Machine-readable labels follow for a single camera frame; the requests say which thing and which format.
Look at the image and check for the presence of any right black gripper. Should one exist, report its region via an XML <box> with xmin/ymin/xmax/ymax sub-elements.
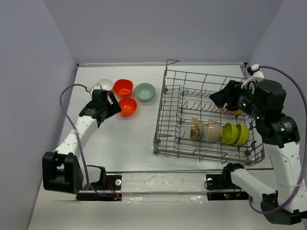
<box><xmin>209</xmin><ymin>79</ymin><xmax>266</xmax><ymax>120</ymax></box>

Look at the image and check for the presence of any lime green bowl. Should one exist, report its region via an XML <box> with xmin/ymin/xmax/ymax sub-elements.
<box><xmin>234</xmin><ymin>124</ymin><xmax>251</xmax><ymax>146</ymax></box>
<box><xmin>221</xmin><ymin>123</ymin><xmax>238</xmax><ymax>145</ymax></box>

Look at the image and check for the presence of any small white bowl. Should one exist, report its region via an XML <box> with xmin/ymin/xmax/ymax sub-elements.
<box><xmin>96</xmin><ymin>79</ymin><xmax>113</xmax><ymax>91</ymax></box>

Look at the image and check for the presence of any yellow bowl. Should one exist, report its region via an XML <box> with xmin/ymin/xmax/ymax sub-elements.
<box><xmin>234</xmin><ymin>110</ymin><xmax>243</xmax><ymax>115</ymax></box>

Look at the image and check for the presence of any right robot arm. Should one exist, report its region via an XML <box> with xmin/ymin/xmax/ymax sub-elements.
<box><xmin>206</xmin><ymin>80</ymin><xmax>307</xmax><ymax>225</ymax></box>

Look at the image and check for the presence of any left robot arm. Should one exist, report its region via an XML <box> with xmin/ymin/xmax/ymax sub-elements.
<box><xmin>42</xmin><ymin>89</ymin><xmax>121</xmax><ymax>194</ymax></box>

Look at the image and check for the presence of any orange round bowl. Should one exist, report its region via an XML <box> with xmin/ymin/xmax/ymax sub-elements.
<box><xmin>118</xmin><ymin>97</ymin><xmax>137</xmax><ymax>116</ymax></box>

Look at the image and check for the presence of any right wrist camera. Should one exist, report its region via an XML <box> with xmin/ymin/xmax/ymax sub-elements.
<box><xmin>241</xmin><ymin>64</ymin><xmax>264</xmax><ymax>89</ymax></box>

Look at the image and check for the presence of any grey wire dish rack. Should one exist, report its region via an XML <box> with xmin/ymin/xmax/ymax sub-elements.
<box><xmin>153</xmin><ymin>59</ymin><xmax>265</xmax><ymax>165</ymax></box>

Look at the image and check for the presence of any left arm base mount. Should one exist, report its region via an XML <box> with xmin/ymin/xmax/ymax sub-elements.
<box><xmin>76</xmin><ymin>173</ymin><xmax>122</xmax><ymax>202</ymax></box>

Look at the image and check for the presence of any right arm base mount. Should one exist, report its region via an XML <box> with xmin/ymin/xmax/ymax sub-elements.
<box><xmin>204</xmin><ymin>163</ymin><xmax>248</xmax><ymax>201</ymax></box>

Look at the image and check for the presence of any pale green ceramic bowl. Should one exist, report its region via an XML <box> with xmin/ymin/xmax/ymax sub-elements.
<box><xmin>134</xmin><ymin>83</ymin><xmax>155</xmax><ymax>102</ymax></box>

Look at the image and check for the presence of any beige painted ceramic bowl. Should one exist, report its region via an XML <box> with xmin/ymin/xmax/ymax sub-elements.
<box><xmin>189</xmin><ymin>118</ymin><xmax>204</xmax><ymax>140</ymax></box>

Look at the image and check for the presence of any orange square bowl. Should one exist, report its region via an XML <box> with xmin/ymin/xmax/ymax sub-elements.
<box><xmin>113</xmin><ymin>79</ymin><xmax>133</xmax><ymax>98</ymax></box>

